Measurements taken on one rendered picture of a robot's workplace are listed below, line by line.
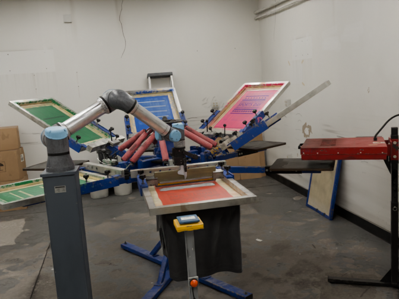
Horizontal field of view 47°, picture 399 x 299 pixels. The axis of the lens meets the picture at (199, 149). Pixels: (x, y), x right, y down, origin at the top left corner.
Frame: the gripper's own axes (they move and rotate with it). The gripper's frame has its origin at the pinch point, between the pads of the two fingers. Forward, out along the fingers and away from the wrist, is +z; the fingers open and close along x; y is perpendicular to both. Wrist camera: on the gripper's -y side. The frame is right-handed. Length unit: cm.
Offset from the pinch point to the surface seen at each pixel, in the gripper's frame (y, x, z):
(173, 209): 17, 60, 3
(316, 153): -95, -3, -4
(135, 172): 31.5, -21.8, -2.3
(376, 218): -199, -95, 85
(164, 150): 7, -51, -10
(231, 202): -14, 60, 4
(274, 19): -202, -349, -136
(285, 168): -77, -18, 7
